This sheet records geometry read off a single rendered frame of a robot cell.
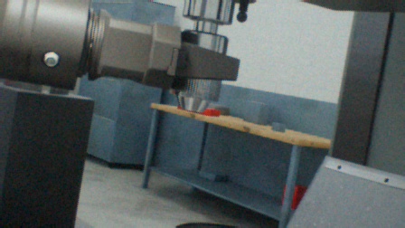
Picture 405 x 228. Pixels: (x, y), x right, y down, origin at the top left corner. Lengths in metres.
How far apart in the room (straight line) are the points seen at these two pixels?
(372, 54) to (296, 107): 5.54
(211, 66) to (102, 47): 0.10
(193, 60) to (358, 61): 0.42
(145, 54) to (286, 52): 6.16
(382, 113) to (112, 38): 0.48
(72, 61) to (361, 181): 0.49
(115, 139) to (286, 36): 2.42
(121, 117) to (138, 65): 7.32
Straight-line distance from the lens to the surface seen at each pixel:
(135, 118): 8.00
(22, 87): 0.93
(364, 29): 0.99
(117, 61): 0.58
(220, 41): 0.62
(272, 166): 6.67
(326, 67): 6.32
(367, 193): 0.93
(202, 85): 0.61
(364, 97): 0.97
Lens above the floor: 1.23
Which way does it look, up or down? 3 degrees down
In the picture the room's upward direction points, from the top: 10 degrees clockwise
